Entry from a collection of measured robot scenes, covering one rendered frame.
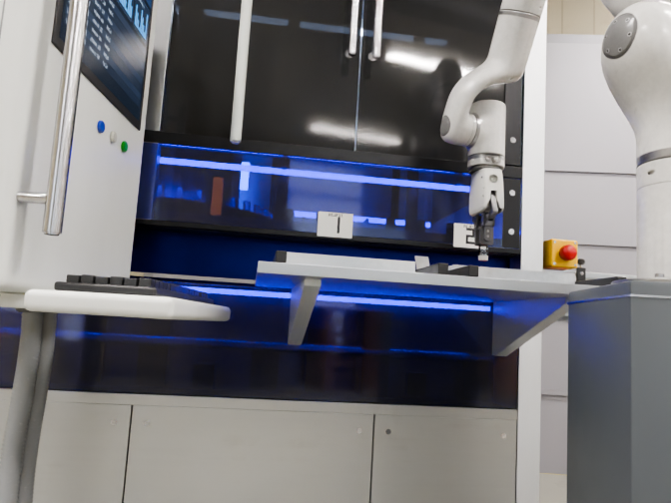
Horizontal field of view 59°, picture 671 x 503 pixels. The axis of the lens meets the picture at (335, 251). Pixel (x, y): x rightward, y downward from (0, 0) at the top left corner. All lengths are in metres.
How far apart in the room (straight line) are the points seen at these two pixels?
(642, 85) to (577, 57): 3.22
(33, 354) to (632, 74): 1.10
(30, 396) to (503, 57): 1.17
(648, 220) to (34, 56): 0.91
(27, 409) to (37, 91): 0.58
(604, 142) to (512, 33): 2.69
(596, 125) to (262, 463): 3.19
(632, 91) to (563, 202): 2.90
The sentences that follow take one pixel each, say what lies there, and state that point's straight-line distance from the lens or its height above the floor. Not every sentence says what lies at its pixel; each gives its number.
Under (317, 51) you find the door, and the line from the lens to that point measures 1.56.
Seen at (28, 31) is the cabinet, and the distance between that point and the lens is 0.98.
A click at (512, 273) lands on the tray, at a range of 1.25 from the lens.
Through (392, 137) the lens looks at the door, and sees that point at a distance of 1.51.
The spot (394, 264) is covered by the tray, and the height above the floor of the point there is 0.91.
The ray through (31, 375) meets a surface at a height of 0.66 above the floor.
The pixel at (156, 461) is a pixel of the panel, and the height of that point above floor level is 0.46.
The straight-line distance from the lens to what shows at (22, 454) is 1.26.
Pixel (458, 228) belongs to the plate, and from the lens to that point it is 1.50.
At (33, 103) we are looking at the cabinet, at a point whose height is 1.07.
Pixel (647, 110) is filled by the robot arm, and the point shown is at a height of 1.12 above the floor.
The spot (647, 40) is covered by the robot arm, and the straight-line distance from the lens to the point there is 0.98.
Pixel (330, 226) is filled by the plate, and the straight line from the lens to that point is 1.42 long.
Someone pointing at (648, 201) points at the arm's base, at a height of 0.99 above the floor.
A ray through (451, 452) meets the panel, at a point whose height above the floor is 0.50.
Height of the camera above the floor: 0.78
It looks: 7 degrees up
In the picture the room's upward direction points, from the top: 3 degrees clockwise
